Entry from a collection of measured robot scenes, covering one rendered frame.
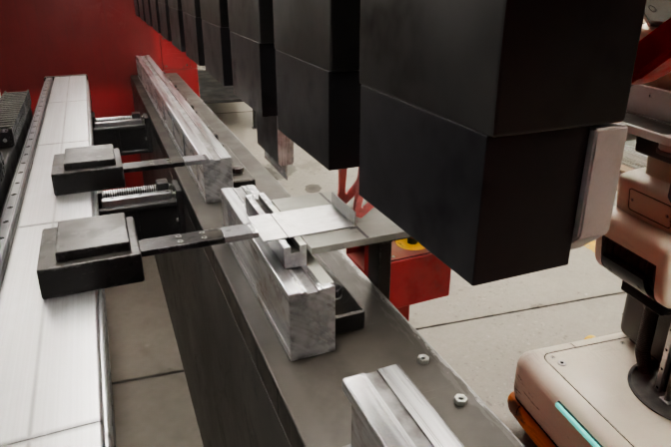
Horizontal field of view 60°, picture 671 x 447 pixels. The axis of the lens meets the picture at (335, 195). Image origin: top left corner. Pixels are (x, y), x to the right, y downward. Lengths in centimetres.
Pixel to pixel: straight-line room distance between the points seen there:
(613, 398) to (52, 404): 146
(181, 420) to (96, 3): 179
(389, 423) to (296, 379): 22
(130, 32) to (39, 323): 229
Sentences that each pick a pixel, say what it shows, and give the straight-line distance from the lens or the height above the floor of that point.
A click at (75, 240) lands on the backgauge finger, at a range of 74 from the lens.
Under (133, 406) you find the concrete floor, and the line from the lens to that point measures 212.
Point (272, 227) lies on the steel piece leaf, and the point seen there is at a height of 100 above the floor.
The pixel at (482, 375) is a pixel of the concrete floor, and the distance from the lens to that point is 220.
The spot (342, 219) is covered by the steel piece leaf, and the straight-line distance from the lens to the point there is 81.
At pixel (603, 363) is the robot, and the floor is 28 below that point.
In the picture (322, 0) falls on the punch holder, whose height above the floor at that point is 131.
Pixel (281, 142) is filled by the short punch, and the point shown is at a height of 113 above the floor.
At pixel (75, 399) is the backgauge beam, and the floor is 98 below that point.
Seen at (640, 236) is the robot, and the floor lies 79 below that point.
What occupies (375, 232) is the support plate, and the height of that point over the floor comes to 100.
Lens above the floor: 133
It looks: 21 degrees down
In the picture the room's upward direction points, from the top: straight up
